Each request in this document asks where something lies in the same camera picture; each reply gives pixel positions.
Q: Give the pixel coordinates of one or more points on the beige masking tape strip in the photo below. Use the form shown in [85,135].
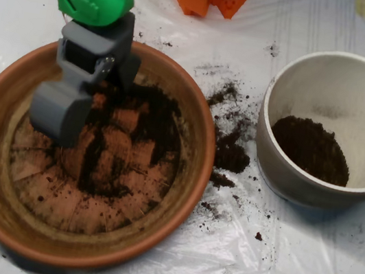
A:
[362,7]

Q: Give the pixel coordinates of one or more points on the white ceramic pot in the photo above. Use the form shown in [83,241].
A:
[285,188]

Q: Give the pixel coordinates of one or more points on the grey gripper with motor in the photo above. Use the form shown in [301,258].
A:
[91,42]

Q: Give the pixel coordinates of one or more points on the clear plastic sheet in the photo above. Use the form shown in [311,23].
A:
[287,265]

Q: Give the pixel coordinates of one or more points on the dark soil layer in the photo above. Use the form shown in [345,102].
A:
[305,153]

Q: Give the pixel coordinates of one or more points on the spilled dark soil patch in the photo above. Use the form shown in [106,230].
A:
[231,158]

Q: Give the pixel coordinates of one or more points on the dark soil heap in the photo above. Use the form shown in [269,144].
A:
[162,113]

